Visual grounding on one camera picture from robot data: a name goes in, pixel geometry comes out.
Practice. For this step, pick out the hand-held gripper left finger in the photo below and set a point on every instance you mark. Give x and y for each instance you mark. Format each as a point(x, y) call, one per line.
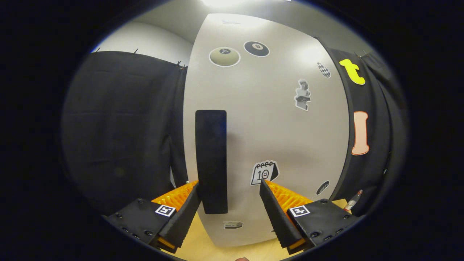
point(185, 217)

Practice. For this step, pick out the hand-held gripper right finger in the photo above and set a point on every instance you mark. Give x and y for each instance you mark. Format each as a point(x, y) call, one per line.
point(275, 214)

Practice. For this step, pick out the beige shoe cabinet door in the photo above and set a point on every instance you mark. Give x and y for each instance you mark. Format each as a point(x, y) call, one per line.
point(268, 130)

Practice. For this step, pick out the grey shoe cabinet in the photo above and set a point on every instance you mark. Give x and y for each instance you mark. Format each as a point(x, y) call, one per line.
point(347, 170)

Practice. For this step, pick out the clear plastic water bottle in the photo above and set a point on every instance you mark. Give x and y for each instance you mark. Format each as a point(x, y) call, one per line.
point(353, 200)

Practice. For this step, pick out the black backdrop cloth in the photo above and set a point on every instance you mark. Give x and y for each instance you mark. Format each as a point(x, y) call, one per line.
point(119, 127)

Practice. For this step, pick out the large ceiling light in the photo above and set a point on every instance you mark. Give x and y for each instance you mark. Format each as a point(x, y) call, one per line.
point(221, 2)

